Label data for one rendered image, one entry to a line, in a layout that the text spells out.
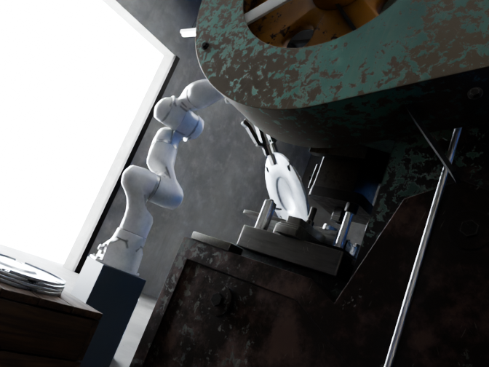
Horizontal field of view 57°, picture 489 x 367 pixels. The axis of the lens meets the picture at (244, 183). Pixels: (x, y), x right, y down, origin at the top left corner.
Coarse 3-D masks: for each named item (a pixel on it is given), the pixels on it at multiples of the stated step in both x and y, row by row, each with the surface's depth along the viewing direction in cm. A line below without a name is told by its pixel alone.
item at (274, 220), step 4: (244, 212) 143; (248, 212) 142; (252, 212) 141; (256, 212) 141; (252, 216) 144; (256, 216) 141; (272, 216) 136; (256, 220) 147; (272, 220) 136; (276, 220) 135; (280, 220) 134; (284, 220) 134; (272, 224) 144; (276, 224) 137; (272, 228) 150; (276, 232) 136
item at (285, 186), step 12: (276, 156) 147; (276, 168) 150; (276, 180) 153; (288, 180) 143; (300, 180) 136; (276, 192) 156; (288, 192) 148; (300, 192) 138; (288, 204) 151; (300, 204) 141; (300, 216) 143
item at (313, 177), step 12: (372, 156) 131; (384, 156) 137; (324, 168) 133; (336, 168) 130; (348, 168) 128; (360, 168) 126; (372, 168) 132; (312, 180) 136; (324, 180) 131; (336, 180) 129; (348, 180) 127; (360, 180) 127; (372, 180) 133; (360, 192) 128; (372, 192) 134
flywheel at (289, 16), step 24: (264, 0) 128; (288, 0) 114; (312, 0) 116; (336, 0) 108; (360, 0) 107; (384, 0) 106; (264, 24) 123; (288, 24) 118; (312, 24) 113; (336, 24) 108; (360, 24) 104
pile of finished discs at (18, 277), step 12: (0, 264) 115; (12, 264) 119; (24, 264) 134; (0, 276) 108; (12, 276) 109; (24, 276) 110; (36, 276) 120; (48, 276) 129; (24, 288) 110; (36, 288) 113; (48, 288) 115; (60, 288) 121
